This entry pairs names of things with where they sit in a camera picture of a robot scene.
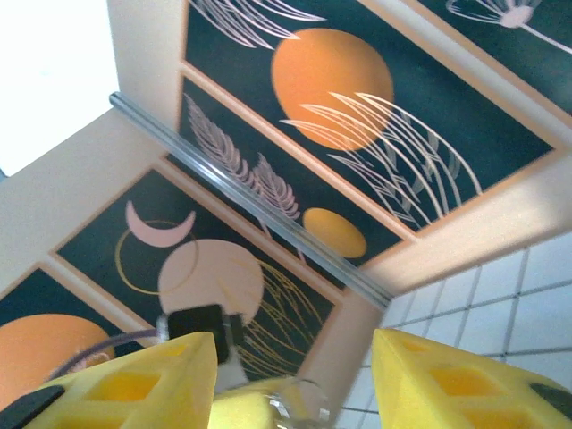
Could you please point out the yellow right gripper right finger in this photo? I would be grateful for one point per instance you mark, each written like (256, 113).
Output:
(447, 393)

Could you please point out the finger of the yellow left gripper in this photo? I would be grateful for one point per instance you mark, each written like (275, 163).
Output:
(241, 406)

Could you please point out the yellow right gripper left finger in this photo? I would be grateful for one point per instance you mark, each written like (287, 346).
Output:
(111, 402)

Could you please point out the metal key holder with rings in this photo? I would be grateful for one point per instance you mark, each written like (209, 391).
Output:
(272, 404)

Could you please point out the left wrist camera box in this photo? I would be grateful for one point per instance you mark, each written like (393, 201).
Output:
(196, 326)

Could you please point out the aluminium corner post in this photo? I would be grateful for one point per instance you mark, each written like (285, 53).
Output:
(250, 201)

